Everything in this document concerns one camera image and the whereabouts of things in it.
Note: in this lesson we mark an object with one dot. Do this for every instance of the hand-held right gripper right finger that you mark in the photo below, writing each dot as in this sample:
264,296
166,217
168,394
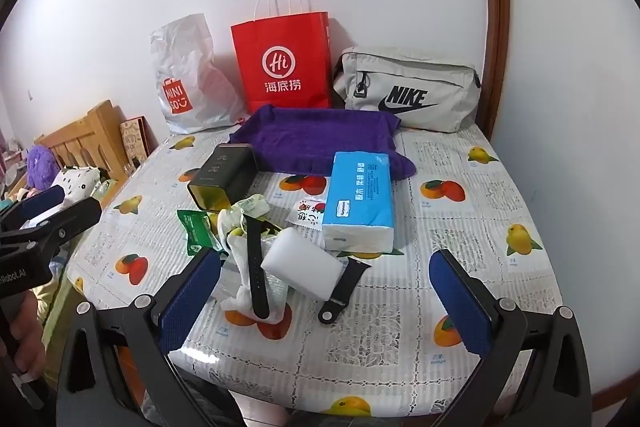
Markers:
460,307

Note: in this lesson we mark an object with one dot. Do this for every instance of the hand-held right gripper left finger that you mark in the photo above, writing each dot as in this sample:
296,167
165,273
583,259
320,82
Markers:
192,302

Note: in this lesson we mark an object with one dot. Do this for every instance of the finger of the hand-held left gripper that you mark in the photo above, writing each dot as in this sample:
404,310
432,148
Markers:
70,219
42,202

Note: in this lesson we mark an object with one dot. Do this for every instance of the clear plastic bag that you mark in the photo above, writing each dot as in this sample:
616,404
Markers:
227,284

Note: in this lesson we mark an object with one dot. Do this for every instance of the white glove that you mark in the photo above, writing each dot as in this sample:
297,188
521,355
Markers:
240,277
225,227

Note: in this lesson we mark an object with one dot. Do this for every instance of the green snack packet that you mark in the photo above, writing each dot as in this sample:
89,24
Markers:
197,229

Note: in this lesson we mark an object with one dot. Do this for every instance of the yellow toy car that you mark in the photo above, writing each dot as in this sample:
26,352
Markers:
250,206

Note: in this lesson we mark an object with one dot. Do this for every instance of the white sponge block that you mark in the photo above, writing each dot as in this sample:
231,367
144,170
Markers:
300,264

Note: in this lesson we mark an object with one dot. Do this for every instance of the small red white packet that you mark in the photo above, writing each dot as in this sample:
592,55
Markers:
306,214

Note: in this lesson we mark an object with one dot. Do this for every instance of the blue tissue pack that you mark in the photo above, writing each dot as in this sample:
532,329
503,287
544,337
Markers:
357,197

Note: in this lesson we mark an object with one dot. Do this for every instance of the purple fabric tray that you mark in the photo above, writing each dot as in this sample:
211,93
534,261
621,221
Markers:
310,137

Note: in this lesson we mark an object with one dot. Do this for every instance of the person's left hand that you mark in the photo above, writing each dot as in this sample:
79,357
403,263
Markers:
27,327

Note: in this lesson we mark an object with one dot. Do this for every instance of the purple plush toy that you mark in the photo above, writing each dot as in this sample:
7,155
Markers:
42,164

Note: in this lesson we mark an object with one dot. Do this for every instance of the white dotted pillow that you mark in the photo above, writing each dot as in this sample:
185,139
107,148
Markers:
75,179

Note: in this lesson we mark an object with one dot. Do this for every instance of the pale yellow bedsheet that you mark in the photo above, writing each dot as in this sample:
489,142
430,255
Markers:
55,307

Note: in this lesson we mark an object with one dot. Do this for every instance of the fruit printed tablecloth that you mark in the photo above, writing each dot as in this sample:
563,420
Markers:
400,357

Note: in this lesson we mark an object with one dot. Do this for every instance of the wooden headboard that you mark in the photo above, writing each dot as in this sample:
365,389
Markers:
85,132

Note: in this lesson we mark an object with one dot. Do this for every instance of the brown patterned box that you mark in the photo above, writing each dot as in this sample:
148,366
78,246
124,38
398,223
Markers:
134,139

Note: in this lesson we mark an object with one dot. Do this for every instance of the dark green tea tin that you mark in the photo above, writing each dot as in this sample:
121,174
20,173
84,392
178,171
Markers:
222,172

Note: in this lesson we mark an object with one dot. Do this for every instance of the white plastic shopping bag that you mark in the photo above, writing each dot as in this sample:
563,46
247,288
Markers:
190,72

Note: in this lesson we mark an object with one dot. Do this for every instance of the grey waist bag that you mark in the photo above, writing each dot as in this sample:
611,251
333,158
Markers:
400,77

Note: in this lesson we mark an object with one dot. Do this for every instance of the red paper bag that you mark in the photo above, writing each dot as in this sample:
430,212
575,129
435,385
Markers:
280,57

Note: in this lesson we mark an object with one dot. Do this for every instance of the brown wooden door frame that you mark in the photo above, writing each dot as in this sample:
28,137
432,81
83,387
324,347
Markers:
495,7

